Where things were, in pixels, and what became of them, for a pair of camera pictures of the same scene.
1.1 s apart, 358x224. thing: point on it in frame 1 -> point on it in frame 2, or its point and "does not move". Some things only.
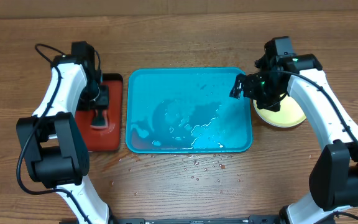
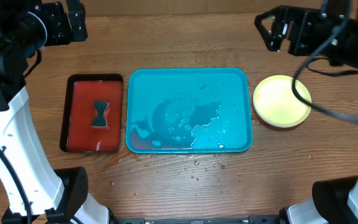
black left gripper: x=102 y=102 -> x=73 y=32
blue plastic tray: x=186 y=110 does not move
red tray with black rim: x=108 y=139 does not move
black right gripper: x=249 y=81 -> x=279 y=18
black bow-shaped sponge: x=100 y=122 does not move
